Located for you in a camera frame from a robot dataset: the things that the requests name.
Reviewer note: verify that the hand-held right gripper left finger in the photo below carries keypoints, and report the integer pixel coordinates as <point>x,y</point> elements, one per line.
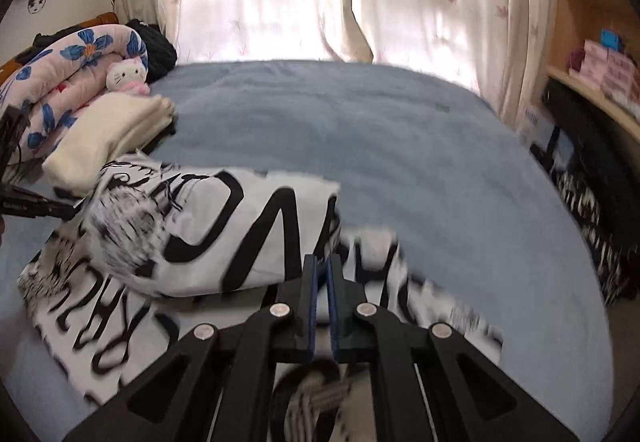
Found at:
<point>312,307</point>

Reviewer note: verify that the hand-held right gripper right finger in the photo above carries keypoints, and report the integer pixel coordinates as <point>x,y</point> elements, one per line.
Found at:
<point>334,312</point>

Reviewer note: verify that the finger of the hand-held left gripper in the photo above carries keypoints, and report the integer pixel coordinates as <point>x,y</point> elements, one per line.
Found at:
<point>35,207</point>

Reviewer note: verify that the black and white printed jacket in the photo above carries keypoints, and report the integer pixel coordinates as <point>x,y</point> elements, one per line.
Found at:
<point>210,242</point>

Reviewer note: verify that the pink floral quilt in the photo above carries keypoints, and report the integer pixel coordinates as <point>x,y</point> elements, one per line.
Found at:
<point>65,81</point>

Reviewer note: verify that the folded cream garment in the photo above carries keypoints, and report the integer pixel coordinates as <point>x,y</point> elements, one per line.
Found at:
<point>110,136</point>

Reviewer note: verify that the white cat plush toy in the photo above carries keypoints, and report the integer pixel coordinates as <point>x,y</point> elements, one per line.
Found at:
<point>122,74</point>

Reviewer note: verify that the black knitted cloth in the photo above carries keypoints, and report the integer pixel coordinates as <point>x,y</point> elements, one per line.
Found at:
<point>157,49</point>

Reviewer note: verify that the blue bed blanket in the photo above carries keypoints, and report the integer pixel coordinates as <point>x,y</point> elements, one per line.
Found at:
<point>375,146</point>

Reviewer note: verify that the black and white patterned cloth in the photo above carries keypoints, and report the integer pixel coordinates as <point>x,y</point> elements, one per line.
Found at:
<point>585,222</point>

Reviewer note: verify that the white cardboard box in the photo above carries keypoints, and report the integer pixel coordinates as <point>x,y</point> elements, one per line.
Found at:
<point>535,121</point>

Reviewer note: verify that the long black bag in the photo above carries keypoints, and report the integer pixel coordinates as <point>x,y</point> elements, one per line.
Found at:
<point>600,146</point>

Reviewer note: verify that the stack of pink storage boxes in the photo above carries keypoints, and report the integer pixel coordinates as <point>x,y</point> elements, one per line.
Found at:
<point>610,69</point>

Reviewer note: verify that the wooden desk shelf unit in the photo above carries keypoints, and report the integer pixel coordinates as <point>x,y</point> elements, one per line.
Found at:
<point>565,21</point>

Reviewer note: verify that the small blue box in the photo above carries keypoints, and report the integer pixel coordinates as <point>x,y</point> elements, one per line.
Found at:
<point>612,40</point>

